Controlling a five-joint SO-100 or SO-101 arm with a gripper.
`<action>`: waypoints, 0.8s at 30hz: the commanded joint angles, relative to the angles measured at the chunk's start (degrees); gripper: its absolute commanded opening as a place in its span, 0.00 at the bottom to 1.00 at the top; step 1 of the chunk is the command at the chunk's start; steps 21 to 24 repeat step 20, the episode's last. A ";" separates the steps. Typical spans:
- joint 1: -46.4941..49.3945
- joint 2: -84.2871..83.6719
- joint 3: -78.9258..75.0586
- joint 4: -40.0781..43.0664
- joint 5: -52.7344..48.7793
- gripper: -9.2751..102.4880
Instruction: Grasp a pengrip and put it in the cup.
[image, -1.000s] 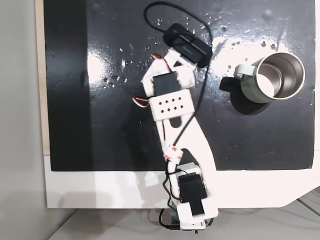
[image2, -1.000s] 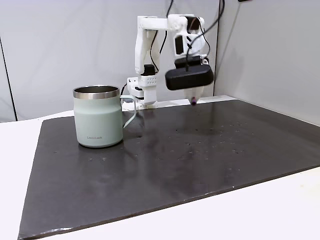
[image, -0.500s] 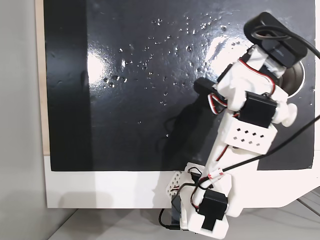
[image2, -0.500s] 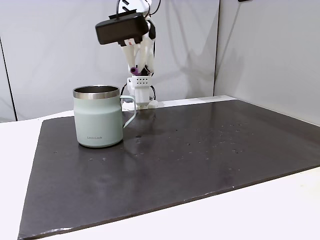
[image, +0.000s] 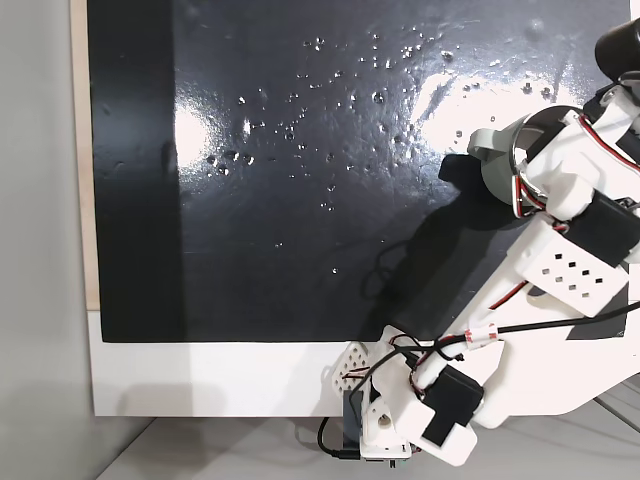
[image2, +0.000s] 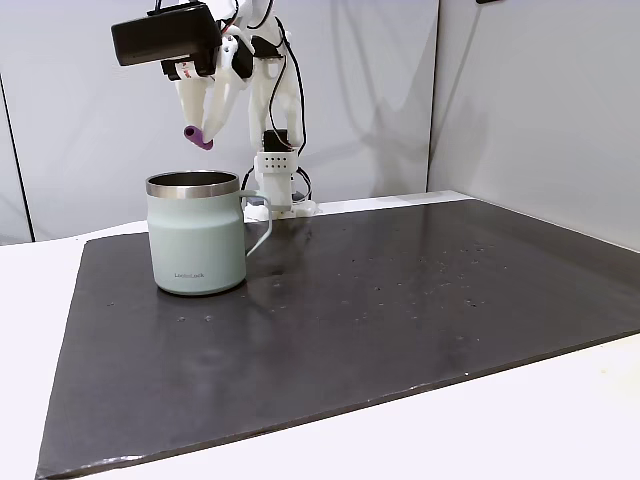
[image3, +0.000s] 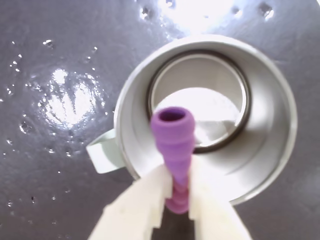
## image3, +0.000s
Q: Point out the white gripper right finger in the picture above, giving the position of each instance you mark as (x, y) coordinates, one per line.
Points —
(212, 210)

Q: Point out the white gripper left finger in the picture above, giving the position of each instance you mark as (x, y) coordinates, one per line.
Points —
(135, 212)

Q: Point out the purple ribbed pen grip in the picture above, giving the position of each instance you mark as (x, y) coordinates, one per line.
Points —
(175, 150)

